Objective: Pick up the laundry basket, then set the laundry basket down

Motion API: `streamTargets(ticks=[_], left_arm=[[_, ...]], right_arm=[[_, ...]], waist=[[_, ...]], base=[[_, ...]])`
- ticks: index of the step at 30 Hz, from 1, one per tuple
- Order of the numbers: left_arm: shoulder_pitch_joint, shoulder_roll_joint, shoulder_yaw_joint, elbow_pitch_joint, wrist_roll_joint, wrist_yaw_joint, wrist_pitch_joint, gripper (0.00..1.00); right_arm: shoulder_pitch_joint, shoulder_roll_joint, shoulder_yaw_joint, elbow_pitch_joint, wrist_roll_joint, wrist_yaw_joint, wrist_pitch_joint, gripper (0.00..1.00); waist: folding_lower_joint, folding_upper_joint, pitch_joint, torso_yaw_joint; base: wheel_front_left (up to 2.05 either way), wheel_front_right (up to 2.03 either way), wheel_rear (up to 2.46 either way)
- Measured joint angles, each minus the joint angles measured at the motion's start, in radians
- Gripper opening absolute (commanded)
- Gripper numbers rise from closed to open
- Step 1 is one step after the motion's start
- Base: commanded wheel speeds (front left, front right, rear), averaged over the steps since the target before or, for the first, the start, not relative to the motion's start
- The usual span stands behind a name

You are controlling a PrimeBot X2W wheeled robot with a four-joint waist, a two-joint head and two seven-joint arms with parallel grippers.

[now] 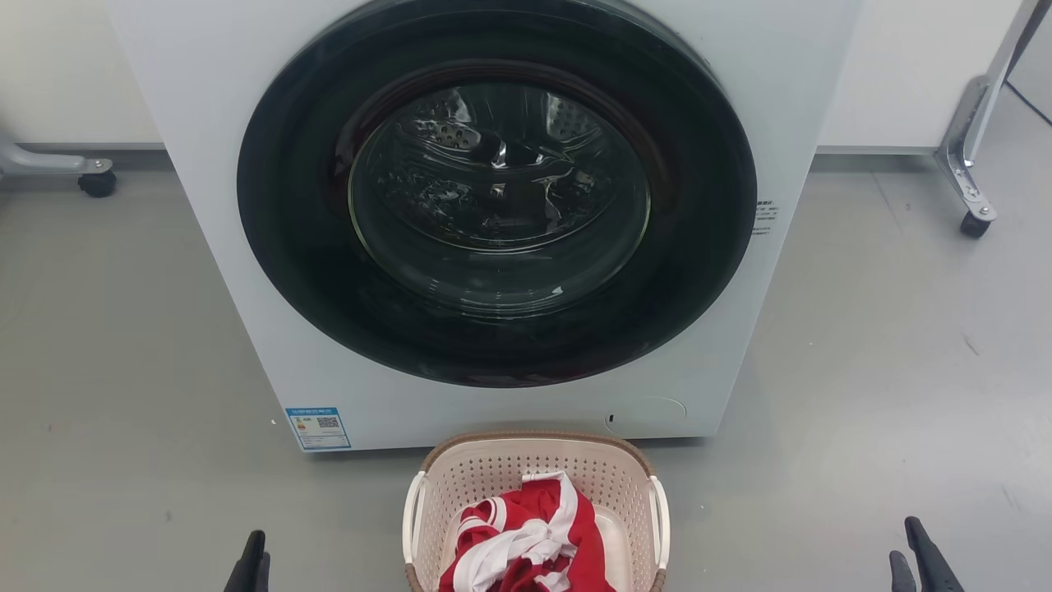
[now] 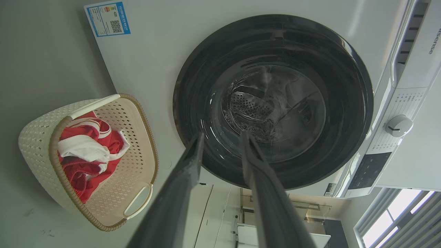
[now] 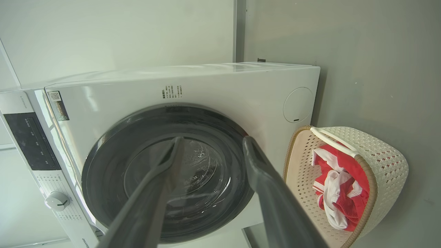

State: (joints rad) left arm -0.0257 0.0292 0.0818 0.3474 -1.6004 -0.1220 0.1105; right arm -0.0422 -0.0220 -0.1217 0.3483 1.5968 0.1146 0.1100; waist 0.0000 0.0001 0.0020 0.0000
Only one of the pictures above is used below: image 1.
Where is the beige perforated laundry basket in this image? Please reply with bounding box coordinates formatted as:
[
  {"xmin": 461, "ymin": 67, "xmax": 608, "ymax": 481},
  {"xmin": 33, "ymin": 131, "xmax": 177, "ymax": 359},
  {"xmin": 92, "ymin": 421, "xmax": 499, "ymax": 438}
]
[{"xmin": 402, "ymin": 431, "xmax": 671, "ymax": 592}]

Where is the blue energy label sticker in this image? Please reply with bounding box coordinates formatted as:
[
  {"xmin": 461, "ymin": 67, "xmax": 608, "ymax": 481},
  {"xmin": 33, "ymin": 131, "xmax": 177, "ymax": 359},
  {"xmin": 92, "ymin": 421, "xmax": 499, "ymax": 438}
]
[{"xmin": 285, "ymin": 407, "xmax": 352, "ymax": 451}]

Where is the round black washer door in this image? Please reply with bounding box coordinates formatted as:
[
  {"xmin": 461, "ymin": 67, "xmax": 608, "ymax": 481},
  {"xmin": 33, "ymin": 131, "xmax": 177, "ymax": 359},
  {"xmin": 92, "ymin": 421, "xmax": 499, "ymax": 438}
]
[{"xmin": 237, "ymin": 0, "xmax": 758, "ymax": 389}]

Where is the red and white garment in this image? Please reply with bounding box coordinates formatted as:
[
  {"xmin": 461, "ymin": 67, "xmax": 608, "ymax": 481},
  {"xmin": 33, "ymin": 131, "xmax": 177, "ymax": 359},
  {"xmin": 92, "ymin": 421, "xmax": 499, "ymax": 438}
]
[{"xmin": 438, "ymin": 471, "xmax": 617, "ymax": 592}]

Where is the white front-load washing machine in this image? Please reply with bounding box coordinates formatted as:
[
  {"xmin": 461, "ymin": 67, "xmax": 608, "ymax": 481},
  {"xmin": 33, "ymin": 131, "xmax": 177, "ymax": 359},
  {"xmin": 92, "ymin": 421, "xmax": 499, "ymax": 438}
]
[{"xmin": 107, "ymin": 0, "xmax": 864, "ymax": 453}]

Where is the grey metal frame leg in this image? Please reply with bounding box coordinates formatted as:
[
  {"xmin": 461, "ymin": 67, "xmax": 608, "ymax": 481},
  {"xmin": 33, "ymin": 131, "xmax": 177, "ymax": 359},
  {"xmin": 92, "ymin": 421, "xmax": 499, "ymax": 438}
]
[
  {"xmin": 0, "ymin": 136, "xmax": 114, "ymax": 178},
  {"xmin": 937, "ymin": 0, "xmax": 1052, "ymax": 223}
]

